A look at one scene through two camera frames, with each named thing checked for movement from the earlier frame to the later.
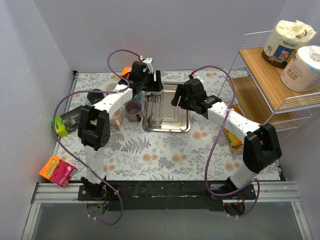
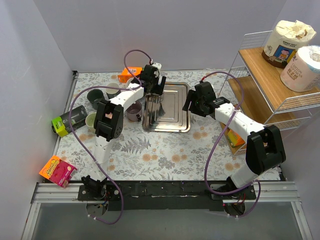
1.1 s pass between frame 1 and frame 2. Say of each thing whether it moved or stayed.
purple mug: stayed
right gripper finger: moved
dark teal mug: stayed
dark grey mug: stayed
